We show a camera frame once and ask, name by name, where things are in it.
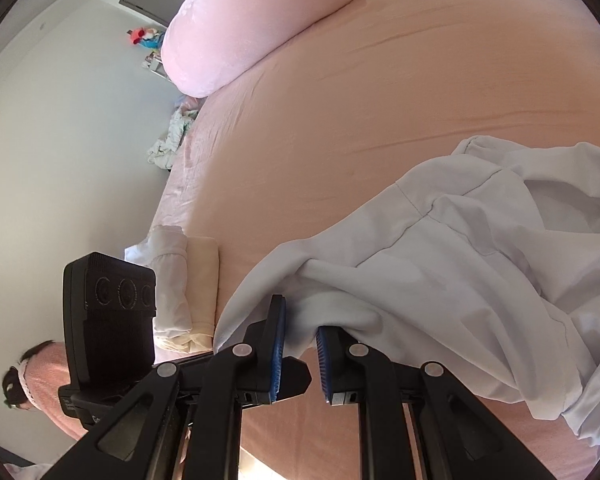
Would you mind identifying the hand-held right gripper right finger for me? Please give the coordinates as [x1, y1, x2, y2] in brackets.
[315, 326, 546, 480]

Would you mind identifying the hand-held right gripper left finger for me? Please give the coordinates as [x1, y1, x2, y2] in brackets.
[45, 294, 313, 480]

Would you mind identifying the white shirt with navy trim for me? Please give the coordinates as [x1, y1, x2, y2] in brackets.
[212, 135, 600, 448]

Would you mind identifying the pile of white clothes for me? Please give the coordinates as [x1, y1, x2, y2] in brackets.
[145, 102, 201, 171]

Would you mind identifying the folded white garment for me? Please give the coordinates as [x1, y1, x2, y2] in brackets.
[125, 225, 193, 346]

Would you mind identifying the folded cream garment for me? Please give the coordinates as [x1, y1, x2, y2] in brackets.
[155, 235, 221, 356]

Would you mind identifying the pink bed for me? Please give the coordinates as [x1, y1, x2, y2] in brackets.
[145, 0, 600, 480]

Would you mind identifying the small white shelf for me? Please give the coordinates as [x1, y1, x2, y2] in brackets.
[141, 51, 168, 81]

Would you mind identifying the red and blue plush toy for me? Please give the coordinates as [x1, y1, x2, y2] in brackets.
[126, 25, 167, 52]

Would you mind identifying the long pink pillow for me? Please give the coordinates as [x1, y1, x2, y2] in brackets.
[160, 0, 368, 98]

